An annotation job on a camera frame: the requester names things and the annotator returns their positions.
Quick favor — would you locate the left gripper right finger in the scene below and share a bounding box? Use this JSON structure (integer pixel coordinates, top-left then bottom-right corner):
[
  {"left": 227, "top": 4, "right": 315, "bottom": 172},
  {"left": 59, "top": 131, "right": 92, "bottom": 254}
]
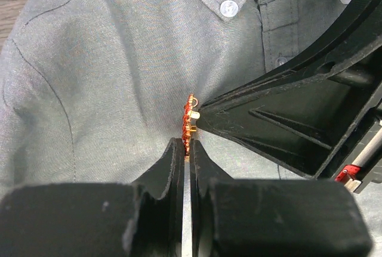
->
[{"left": 190, "top": 141, "right": 373, "bottom": 256}]

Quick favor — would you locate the grey button-up shirt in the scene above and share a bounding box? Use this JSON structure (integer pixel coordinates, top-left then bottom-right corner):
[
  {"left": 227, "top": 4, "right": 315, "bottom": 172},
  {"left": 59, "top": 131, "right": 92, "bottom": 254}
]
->
[{"left": 0, "top": 0, "right": 382, "bottom": 257}]

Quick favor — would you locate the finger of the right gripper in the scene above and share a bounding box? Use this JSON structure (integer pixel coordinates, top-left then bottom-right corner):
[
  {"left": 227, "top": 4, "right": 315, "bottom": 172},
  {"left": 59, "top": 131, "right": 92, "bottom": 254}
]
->
[{"left": 220, "top": 0, "right": 381, "bottom": 99}]

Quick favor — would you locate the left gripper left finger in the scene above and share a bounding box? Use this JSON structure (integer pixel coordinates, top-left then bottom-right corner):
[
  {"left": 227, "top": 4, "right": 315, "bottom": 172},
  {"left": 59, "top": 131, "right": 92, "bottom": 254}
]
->
[{"left": 1, "top": 138, "right": 184, "bottom": 256}]

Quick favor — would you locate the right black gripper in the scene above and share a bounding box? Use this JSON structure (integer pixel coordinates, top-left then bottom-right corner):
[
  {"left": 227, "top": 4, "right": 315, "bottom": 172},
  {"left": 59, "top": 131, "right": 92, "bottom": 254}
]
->
[{"left": 196, "top": 62, "right": 381, "bottom": 193}]

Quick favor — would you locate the orange red brooch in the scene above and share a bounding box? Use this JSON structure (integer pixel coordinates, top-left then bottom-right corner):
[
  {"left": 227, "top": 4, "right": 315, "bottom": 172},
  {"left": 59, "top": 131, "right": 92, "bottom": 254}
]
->
[{"left": 181, "top": 94, "right": 200, "bottom": 162}]

